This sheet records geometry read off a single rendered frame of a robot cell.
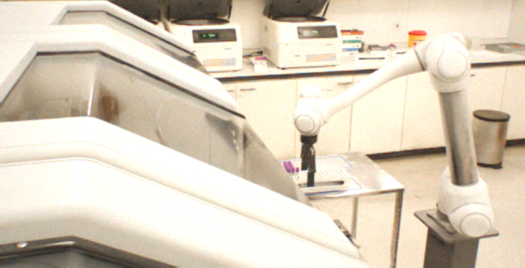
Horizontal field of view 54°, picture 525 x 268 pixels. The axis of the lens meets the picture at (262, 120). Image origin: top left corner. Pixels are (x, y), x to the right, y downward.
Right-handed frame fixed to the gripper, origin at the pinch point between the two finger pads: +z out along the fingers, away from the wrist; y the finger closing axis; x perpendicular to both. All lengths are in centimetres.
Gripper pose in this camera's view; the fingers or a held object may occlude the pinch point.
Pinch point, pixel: (307, 176)
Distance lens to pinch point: 227.7
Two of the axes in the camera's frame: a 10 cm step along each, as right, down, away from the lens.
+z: -0.1, 9.5, 3.2
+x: -9.8, 0.5, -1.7
